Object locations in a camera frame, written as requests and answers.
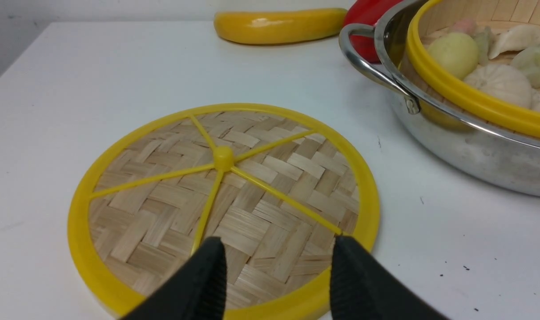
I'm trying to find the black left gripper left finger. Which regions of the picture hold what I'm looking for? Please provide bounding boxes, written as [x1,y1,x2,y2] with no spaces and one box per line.
[122,236,227,320]

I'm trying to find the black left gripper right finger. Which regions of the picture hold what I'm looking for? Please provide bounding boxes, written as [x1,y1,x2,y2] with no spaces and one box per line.
[330,236,447,320]

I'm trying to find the yellow rimmed woven bamboo lid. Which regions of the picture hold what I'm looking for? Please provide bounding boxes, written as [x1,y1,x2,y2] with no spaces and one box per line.
[68,103,380,320]

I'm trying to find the yellow rimmed bamboo steamer basket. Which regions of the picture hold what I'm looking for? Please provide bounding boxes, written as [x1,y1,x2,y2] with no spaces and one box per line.
[405,0,540,139]

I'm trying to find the stainless steel pot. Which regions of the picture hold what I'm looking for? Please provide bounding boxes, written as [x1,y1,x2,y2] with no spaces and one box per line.
[339,0,540,196]

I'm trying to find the white pleated bun left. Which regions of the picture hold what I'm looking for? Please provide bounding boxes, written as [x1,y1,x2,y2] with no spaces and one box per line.
[463,64,532,109]

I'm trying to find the yellow-green round bun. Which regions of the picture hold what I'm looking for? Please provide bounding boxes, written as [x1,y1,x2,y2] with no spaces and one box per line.
[428,32,479,80]

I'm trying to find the yellow squash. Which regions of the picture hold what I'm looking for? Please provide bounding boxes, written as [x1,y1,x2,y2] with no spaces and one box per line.
[213,8,348,45]

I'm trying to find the red bell pepper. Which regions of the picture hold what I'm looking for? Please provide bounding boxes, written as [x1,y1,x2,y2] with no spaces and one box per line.
[343,0,400,64]

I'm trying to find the green dumpling centre large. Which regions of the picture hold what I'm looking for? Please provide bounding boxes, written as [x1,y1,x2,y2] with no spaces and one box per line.
[510,43,540,88]

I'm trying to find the white dumpling back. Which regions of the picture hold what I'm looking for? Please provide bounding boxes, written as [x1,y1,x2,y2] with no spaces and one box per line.
[488,24,540,59]

